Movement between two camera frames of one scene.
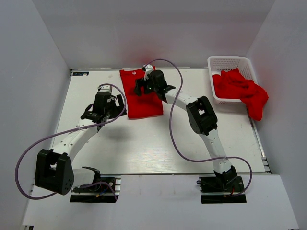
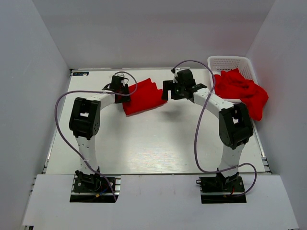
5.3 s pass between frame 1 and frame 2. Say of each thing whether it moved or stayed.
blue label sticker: stayed
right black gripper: moved
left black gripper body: moved
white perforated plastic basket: stayed
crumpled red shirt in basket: stayed
